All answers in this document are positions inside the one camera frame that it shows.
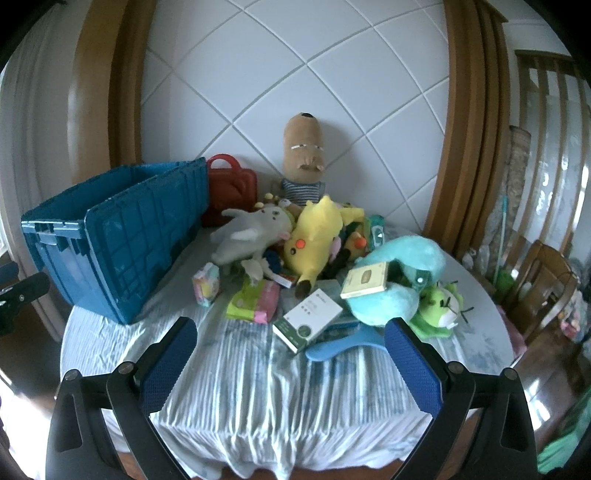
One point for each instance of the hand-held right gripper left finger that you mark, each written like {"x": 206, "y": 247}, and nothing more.
{"x": 171, "y": 364}

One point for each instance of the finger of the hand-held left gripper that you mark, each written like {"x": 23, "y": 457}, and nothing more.
{"x": 21, "y": 290}

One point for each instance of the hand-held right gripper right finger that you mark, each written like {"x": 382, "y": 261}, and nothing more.
{"x": 411, "y": 364}

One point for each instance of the cream box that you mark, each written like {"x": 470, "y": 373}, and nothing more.
{"x": 367, "y": 279}

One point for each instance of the pink green tissue packet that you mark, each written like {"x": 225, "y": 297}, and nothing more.
{"x": 254, "y": 300}

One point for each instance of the teal neck pillow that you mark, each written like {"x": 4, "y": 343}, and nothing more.
{"x": 415, "y": 258}

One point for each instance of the blue plastic crate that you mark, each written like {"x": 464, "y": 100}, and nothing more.
{"x": 138, "y": 230}

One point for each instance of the orange black toy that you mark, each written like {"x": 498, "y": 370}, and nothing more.
{"x": 358, "y": 242}

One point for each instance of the white tube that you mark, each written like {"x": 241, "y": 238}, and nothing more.
{"x": 286, "y": 278}

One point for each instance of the grey rabbit plush toy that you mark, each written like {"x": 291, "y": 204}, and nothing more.
{"x": 249, "y": 235}

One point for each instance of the yellow plush toy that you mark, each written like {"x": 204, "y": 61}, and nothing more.
{"x": 309, "y": 240}

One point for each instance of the green frog plush toy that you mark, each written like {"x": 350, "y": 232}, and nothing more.
{"x": 438, "y": 309}

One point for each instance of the blue plastic hanger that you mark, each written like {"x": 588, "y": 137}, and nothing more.
{"x": 337, "y": 348}

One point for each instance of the small pastel tissue packet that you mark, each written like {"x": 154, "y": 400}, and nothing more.
{"x": 206, "y": 284}

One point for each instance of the striped tablecloth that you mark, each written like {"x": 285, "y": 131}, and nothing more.
{"x": 258, "y": 392}

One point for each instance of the white green box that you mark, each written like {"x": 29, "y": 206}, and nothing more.
{"x": 304, "y": 318}

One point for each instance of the small white plush toy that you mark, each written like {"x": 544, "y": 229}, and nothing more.
{"x": 258, "y": 270}

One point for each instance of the green mop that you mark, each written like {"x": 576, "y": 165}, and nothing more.
{"x": 502, "y": 272}

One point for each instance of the green wipes packet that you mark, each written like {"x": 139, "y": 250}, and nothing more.
{"x": 376, "y": 230}

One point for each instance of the wooden chair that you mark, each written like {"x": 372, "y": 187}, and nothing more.
{"x": 545, "y": 281}

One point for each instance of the green cloth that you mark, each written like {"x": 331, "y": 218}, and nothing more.
{"x": 568, "y": 443}

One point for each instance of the white curtain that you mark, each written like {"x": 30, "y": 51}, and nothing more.
{"x": 41, "y": 115}

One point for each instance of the red plastic toy case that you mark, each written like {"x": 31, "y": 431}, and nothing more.
{"x": 231, "y": 189}

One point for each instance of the small tan bear plush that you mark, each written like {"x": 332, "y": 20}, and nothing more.
{"x": 276, "y": 201}

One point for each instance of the brown plush toy striped shirt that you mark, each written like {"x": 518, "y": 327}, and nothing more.
{"x": 302, "y": 147}

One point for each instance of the wooden window grille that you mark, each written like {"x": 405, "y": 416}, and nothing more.
{"x": 554, "y": 138}

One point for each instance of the wooden door frame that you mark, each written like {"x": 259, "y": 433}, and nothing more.
{"x": 120, "y": 83}
{"x": 466, "y": 115}

